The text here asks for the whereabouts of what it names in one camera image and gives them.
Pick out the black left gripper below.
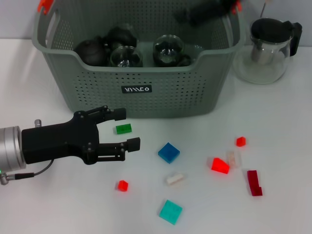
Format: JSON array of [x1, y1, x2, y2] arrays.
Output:
[[21, 105, 141, 165]]

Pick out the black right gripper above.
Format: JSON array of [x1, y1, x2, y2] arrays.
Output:
[[173, 0, 236, 26]]

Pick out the glass teacup with black base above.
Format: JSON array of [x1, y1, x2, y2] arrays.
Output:
[[102, 23, 138, 53], [109, 45, 144, 68], [153, 35, 184, 67], [176, 53, 193, 67]]

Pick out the white brick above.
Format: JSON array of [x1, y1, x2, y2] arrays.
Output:
[[166, 173, 185, 187]]

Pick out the teal square brick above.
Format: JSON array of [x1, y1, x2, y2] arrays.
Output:
[[158, 199, 183, 225]]

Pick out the orange-red slope brick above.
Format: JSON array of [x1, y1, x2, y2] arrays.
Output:
[[211, 157, 230, 174]]

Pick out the dark red long brick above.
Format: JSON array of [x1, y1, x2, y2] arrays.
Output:
[[247, 170, 263, 197]]

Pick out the grey perforated storage bin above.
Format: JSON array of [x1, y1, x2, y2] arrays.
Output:
[[31, 0, 246, 119]]

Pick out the green flat brick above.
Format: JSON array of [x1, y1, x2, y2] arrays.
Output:
[[114, 123, 133, 135]]

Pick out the blue square brick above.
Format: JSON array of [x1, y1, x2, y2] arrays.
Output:
[[157, 142, 181, 164]]

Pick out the dark clay teapot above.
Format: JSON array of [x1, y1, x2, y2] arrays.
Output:
[[74, 36, 108, 67]]

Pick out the glass teapot with black lid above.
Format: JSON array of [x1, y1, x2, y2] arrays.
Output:
[[233, 17, 303, 85]]

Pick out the thin grey wall cable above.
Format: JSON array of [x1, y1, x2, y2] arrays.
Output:
[[259, 0, 268, 18]]

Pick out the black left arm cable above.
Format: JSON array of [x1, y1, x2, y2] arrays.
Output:
[[0, 159, 54, 185]]

